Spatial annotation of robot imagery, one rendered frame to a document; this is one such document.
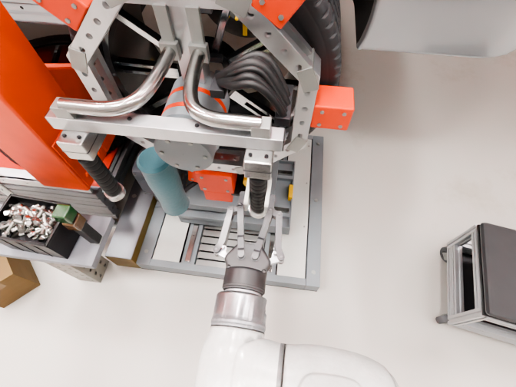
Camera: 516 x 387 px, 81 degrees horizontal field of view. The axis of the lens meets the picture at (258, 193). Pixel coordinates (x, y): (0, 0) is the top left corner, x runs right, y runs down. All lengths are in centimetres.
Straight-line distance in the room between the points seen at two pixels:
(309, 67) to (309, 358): 51
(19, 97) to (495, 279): 148
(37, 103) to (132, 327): 94
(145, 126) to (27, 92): 42
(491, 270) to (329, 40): 97
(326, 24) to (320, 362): 60
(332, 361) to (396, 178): 141
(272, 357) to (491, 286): 96
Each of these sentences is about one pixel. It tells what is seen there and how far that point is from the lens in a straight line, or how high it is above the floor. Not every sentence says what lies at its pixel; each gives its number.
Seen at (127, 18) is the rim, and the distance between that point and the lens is 82.
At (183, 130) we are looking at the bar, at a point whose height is 98.
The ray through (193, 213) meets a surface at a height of 15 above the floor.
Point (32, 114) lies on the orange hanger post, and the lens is 93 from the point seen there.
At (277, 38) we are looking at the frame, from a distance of 62.
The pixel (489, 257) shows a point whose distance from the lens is 136.
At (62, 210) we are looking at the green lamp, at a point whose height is 66.
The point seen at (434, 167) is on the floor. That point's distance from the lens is 194.
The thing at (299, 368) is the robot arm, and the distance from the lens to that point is 48.
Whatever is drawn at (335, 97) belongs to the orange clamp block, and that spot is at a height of 89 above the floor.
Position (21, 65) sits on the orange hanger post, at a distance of 92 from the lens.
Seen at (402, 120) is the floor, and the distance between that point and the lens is 210.
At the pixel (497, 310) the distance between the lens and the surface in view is 130.
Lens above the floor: 137
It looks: 60 degrees down
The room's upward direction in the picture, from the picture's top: straight up
